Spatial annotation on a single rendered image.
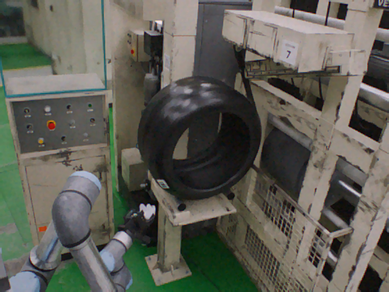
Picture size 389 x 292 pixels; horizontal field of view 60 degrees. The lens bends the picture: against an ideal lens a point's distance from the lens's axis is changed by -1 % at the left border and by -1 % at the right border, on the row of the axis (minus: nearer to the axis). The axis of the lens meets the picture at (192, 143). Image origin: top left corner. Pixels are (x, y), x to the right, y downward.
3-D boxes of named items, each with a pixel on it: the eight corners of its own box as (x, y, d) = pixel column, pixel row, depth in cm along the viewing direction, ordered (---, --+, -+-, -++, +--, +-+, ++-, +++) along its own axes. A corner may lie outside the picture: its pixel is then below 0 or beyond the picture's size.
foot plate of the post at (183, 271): (144, 258, 255) (144, 254, 253) (178, 249, 265) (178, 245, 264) (156, 286, 234) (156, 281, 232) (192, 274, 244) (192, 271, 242)
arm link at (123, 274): (110, 301, 128) (100, 281, 123) (117, 277, 138) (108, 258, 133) (130, 298, 127) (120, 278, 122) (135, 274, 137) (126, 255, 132)
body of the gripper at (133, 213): (144, 208, 140) (127, 228, 131) (151, 224, 143) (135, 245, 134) (130, 207, 144) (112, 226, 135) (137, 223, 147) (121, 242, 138)
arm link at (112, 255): (97, 274, 127) (89, 257, 123) (114, 252, 135) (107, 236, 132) (113, 278, 123) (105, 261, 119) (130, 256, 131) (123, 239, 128)
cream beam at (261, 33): (219, 39, 175) (223, 10, 169) (260, 39, 185) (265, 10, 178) (296, 74, 127) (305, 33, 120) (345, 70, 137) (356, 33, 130)
